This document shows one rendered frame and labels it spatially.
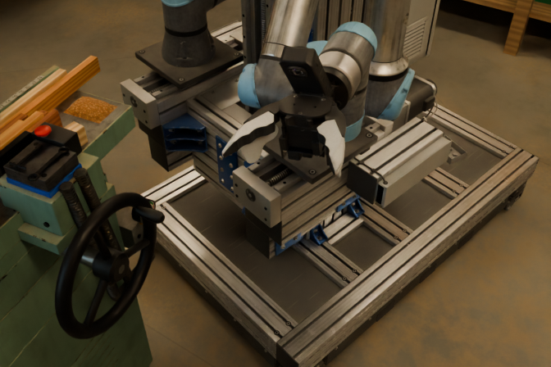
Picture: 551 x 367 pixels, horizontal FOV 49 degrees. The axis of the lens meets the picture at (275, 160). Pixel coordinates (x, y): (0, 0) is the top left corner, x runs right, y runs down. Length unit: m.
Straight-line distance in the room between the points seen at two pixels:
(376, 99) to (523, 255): 1.29
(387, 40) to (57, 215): 0.70
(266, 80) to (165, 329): 1.23
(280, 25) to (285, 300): 1.02
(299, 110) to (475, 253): 1.64
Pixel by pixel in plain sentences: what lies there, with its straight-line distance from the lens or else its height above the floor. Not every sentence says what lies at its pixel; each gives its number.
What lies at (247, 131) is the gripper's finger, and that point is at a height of 1.23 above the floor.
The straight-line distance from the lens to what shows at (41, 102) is 1.44.
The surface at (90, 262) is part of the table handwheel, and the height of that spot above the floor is 0.82.
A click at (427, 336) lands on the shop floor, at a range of 2.10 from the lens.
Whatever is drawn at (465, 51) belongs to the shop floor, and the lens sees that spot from 3.49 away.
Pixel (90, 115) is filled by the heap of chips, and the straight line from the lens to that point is 1.41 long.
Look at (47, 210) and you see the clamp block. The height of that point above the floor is 0.94.
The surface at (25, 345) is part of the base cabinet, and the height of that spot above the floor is 0.59.
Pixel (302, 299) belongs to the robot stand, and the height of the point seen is 0.21.
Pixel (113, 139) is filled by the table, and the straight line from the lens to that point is 1.40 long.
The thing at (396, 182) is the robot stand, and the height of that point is 0.72.
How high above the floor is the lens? 1.72
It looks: 41 degrees down
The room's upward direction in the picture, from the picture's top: straight up
